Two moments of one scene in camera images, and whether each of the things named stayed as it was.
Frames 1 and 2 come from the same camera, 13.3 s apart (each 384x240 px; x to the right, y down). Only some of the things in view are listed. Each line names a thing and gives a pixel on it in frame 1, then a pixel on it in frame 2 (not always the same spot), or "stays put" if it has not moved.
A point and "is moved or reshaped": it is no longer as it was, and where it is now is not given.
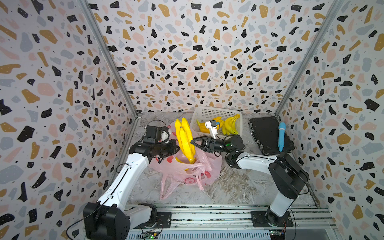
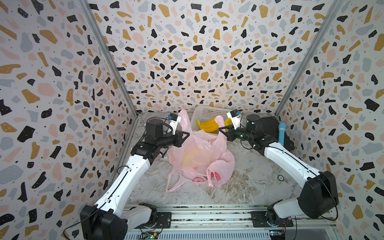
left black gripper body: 166,149 to 175,139
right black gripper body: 217,146 to 235,134
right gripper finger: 203,148 to 224,132
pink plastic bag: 205,168 is moved or reshaped
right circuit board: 277,234 stays put
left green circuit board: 150,235 stays put
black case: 265,132 stays put
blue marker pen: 281,136 stays put
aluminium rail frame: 227,222 stays put
